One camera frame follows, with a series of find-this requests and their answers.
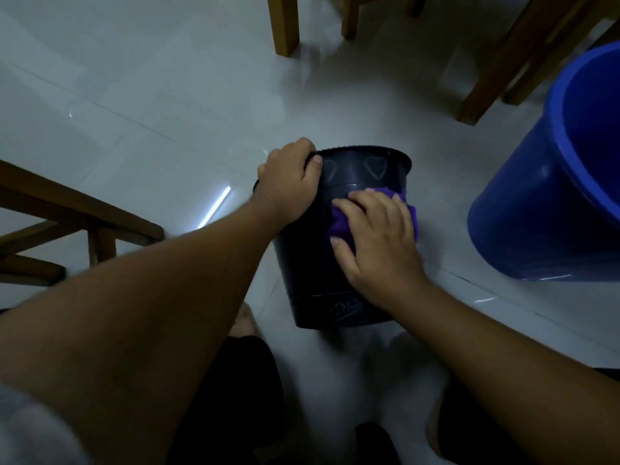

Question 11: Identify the person's left hand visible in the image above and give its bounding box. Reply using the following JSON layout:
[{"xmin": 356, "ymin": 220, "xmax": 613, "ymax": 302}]
[{"xmin": 251, "ymin": 137, "xmax": 324, "ymax": 234}]

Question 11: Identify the person's right hand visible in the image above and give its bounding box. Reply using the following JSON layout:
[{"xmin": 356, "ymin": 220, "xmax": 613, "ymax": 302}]
[{"xmin": 330, "ymin": 188, "xmax": 431, "ymax": 314}]

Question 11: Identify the person's left forearm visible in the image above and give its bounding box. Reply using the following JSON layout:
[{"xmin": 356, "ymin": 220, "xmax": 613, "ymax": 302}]
[{"xmin": 0, "ymin": 197, "xmax": 283, "ymax": 465}]

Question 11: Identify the blue plastic bucket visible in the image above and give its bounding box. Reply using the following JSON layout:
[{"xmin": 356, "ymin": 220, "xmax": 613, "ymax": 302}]
[{"xmin": 467, "ymin": 41, "xmax": 620, "ymax": 283}]

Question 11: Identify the wooden chair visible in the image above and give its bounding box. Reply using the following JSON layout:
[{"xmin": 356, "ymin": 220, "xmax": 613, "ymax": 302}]
[
  {"xmin": 0, "ymin": 160, "xmax": 166, "ymax": 287},
  {"xmin": 266, "ymin": 0, "xmax": 428, "ymax": 58},
  {"xmin": 457, "ymin": 0, "xmax": 620, "ymax": 127}
]

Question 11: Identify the person's left leg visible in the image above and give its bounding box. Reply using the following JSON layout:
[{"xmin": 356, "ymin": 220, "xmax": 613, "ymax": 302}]
[{"xmin": 165, "ymin": 303, "xmax": 287, "ymax": 465}]

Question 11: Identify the black plastic waste bin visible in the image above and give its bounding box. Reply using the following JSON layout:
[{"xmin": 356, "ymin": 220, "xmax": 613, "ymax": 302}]
[{"xmin": 252, "ymin": 146, "xmax": 413, "ymax": 330}]

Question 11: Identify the grey shirt sleeve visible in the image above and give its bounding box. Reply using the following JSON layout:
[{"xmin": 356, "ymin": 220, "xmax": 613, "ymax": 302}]
[{"xmin": 0, "ymin": 382, "xmax": 94, "ymax": 465}]

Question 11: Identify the purple cleaning cloth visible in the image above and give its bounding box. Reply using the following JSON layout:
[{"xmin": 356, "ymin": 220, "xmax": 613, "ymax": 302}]
[{"xmin": 329, "ymin": 187, "xmax": 419, "ymax": 250}]

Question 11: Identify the person's right forearm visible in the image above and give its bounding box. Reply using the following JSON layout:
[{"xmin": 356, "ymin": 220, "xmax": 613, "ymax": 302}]
[{"xmin": 387, "ymin": 280, "xmax": 620, "ymax": 465}]

